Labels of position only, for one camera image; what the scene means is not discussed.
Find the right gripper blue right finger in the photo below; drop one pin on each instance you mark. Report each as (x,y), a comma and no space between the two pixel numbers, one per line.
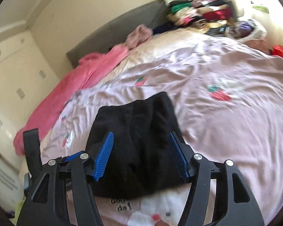
(181,155)

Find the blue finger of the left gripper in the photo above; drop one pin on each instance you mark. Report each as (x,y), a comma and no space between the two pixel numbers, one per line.
(72,157)

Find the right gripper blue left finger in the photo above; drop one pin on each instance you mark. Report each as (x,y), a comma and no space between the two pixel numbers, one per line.
(102,156)

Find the black long-sleeve sweater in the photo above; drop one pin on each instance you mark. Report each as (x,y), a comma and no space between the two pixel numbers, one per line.
(141,161)

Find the white bag of clothes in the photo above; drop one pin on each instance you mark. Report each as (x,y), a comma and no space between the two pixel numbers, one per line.
(244,31)

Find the pile of folded clothes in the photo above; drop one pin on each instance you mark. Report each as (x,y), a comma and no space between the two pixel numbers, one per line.
(183,13)

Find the right hand thumb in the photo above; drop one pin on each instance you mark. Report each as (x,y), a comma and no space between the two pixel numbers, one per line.
(163,223)

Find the cream wardrobe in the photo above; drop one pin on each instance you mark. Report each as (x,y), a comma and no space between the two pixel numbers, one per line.
(25,80)

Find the lilac strawberry bed cover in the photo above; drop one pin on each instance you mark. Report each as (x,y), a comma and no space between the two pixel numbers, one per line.
(228,100)

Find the pink quilt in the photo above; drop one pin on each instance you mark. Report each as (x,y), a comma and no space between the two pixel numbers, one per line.
(91,69)

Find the cream bed sheet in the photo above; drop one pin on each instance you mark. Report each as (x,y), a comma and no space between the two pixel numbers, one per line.
(157,47)

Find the grey padded headboard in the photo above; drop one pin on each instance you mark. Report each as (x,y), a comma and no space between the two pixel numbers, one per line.
(151,15)

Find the dusty pink fluffy garment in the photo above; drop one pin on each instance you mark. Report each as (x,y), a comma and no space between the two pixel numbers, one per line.
(138,36)

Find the dark navy garment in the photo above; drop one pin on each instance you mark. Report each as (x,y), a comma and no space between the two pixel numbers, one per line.
(168,26)

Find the red plastic bag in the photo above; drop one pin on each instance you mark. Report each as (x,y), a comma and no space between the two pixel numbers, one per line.
(277,50)

